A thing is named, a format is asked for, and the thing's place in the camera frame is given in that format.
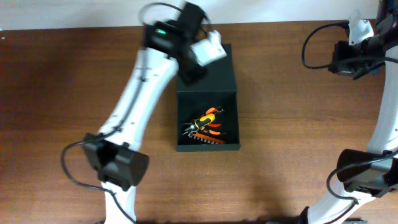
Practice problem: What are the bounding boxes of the orange socket rail with sockets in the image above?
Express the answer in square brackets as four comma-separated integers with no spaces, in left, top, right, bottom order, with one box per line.
[188,131,225,144]

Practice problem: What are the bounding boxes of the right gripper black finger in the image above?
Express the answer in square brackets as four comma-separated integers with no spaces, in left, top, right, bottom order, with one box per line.
[332,41,348,62]
[328,61,347,75]

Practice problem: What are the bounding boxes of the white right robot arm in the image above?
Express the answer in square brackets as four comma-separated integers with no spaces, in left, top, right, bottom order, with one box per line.
[294,0,397,223]

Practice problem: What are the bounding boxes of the red handled side cutters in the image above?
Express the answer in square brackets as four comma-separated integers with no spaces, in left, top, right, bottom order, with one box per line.
[205,106,224,128]

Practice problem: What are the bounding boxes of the orange black long-nose pliers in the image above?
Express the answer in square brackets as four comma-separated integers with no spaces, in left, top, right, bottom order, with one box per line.
[183,123,227,136]

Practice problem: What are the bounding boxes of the yellow black stubby screwdriver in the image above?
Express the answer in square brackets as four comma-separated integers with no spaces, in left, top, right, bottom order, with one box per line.
[185,114,214,131]

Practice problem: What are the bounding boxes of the black box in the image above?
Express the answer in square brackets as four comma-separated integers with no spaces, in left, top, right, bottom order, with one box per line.
[177,44,241,152]

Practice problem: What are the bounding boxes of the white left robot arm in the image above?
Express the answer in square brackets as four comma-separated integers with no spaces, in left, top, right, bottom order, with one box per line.
[79,2,225,223]

